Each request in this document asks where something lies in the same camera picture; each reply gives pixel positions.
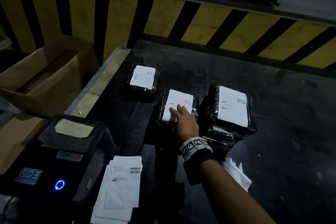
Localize black label printer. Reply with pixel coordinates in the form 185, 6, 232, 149
0, 114, 116, 224

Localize open cardboard box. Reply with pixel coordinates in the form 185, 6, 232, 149
0, 34, 100, 118

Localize medium black labelled parcel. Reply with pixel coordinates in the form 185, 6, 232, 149
157, 89, 200, 127

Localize white paper scraps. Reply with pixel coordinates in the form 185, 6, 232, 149
223, 157, 253, 193

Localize small black wrapped labelled parcel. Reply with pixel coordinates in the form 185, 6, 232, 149
127, 65, 160, 98

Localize large black wrapped labelled parcel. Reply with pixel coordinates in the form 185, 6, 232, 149
205, 84, 258, 135

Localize marker-printed white wristband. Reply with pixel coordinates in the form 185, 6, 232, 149
179, 137, 213, 161

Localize yellow black striped barrier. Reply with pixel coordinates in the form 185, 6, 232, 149
0, 0, 336, 71

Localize person's right forearm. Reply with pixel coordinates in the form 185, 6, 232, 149
200, 159, 277, 224

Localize stack of white label sheets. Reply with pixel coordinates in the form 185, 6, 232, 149
90, 155, 143, 224

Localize person's right hand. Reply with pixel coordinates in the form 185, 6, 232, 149
169, 104, 200, 144

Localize flat cardboard piece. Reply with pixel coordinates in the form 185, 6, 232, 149
0, 112, 47, 176

